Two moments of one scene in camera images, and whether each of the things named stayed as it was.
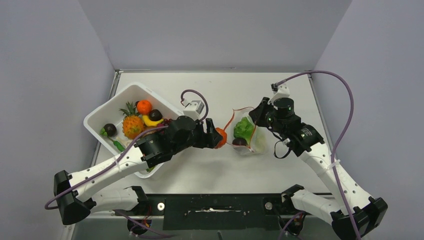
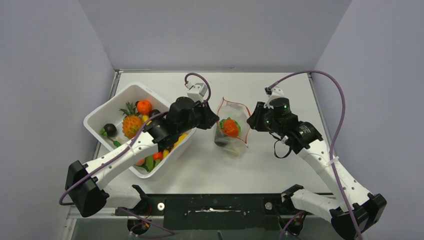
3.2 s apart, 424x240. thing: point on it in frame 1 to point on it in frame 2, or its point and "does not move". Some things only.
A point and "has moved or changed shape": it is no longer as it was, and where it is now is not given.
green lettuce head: x=244 y=129 to x=222 y=124
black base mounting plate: x=219 y=211 does not move
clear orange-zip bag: x=242 y=134 has moved or changed shape
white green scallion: x=117 y=144 does not move
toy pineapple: x=133 y=124 does not move
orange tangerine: x=144 y=106 does not move
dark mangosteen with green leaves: x=109 y=130 does not move
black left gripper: x=209 y=139 to x=209 y=118
